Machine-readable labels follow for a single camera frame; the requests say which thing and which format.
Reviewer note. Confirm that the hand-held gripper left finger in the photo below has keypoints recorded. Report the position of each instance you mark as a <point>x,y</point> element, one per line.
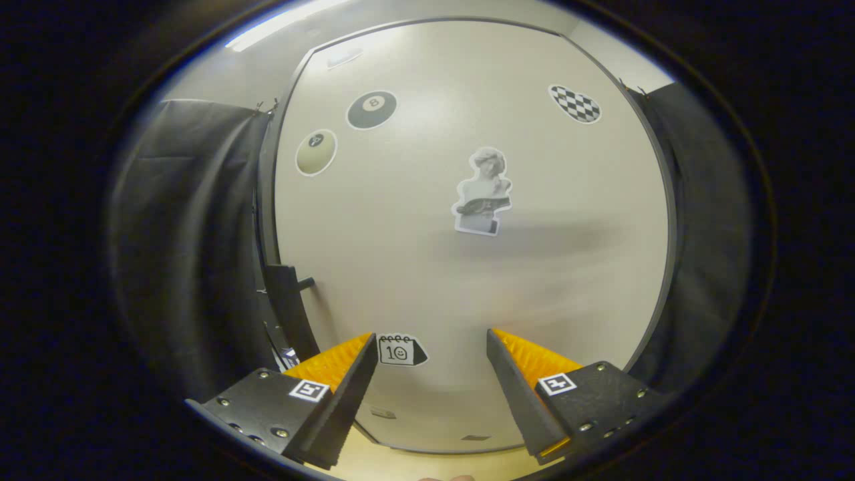
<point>344,401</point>

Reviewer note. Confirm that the dark grey cabinet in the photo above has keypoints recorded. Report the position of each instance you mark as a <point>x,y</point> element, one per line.
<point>266,200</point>

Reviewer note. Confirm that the white spine book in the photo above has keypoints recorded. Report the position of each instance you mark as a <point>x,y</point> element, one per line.
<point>288,357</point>

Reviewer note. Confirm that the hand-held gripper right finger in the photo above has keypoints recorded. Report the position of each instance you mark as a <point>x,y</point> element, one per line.
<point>518,394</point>

